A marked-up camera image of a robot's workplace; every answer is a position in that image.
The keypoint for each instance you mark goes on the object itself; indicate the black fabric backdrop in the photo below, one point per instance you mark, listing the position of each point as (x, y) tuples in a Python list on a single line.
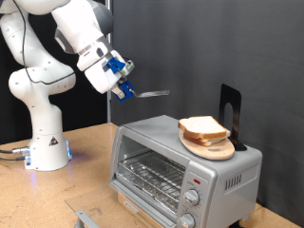
[(88, 110)]

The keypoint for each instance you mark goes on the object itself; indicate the white bread slice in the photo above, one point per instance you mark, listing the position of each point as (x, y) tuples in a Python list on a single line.
[(202, 126)]

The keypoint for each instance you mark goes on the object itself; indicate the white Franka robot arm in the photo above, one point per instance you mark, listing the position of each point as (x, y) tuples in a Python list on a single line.
[(44, 126)]

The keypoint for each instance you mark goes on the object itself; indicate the metal spatula with blue block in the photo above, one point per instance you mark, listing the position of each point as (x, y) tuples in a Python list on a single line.
[(128, 91)]

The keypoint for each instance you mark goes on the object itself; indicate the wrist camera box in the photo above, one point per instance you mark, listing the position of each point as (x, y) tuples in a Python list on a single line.
[(129, 66)]

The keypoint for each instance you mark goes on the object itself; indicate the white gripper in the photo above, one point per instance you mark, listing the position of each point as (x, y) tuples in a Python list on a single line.
[(101, 79)]

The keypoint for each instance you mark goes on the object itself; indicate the silver oven knob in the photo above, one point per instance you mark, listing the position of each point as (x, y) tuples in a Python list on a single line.
[(191, 197), (186, 221)]

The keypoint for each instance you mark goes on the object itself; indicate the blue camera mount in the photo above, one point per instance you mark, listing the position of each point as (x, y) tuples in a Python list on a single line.
[(115, 65)]

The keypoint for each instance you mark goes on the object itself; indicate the silver toaster oven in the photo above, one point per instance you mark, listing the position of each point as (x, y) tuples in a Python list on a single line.
[(228, 164)]

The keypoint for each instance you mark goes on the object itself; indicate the silver metal pole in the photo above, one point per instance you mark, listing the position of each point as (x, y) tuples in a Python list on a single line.
[(109, 109)]

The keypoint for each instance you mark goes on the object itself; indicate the round wooden board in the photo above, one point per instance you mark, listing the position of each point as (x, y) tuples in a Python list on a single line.
[(215, 152)]

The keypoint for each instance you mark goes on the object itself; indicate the black metal bookend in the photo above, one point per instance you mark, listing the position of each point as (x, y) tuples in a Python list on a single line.
[(226, 98)]

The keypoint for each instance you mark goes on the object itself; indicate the grey fabric backdrop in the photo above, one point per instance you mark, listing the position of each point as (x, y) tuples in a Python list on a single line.
[(190, 47)]

